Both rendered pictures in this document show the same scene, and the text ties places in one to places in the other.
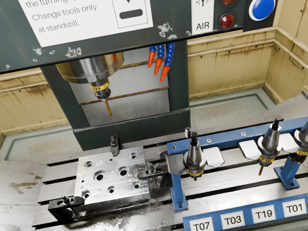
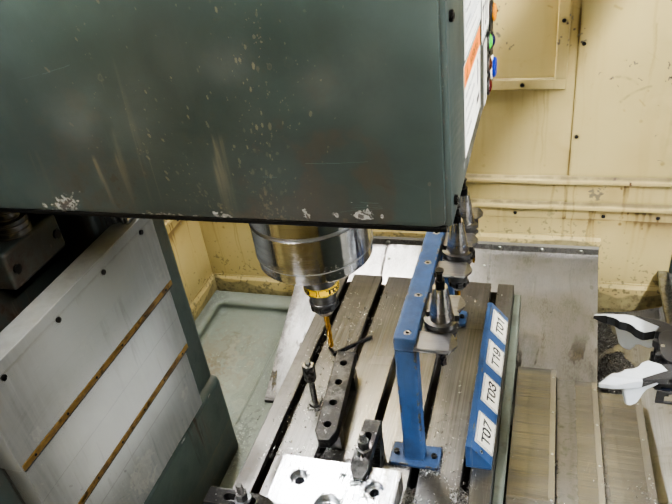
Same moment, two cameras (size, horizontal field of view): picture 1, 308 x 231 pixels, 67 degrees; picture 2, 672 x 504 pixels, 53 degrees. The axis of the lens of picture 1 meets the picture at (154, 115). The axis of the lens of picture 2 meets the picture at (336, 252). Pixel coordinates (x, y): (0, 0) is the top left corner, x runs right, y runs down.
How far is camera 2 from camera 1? 0.88 m
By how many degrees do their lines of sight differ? 53
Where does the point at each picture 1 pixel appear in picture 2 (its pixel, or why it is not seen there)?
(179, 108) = (202, 389)
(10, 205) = not seen: outside the picture
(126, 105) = (140, 450)
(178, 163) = (438, 339)
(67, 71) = (353, 251)
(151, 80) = (162, 349)
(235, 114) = (236, 355)
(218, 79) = not seen: hidden behind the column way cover
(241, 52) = not seen: hidden behind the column
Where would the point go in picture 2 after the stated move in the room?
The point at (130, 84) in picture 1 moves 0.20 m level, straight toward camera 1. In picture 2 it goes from (135, 385) to (234, 391)
